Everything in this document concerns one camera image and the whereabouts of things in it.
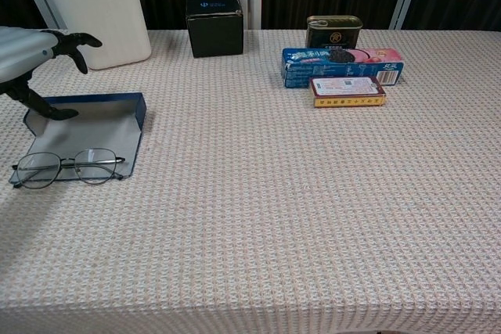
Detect olive luncheon meat tin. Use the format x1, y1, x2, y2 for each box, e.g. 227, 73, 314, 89
305, 15, 364, 50

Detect thin metal frame eyeglasses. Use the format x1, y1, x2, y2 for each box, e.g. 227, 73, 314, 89
11, 148, 127, 190

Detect black cube cardboard box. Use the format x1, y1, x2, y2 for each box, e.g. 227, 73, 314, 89
185, 0, 245, 59

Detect blue pink cookie box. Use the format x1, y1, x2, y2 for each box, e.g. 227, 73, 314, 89
280, 47, 405, 89

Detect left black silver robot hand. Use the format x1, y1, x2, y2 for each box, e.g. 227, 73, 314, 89
0, 25, 103, 120

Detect dark blue glasses case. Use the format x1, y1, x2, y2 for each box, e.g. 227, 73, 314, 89
9, 92, 147, 189

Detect white square trash bin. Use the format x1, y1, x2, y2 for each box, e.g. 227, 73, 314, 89
41, 0, 153, 71

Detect small yellow red medicine box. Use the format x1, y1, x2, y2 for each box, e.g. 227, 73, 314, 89
308, 75, 387, 110

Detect beige waffle tablecloth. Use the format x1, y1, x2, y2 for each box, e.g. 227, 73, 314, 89
0, 28, 501, 334

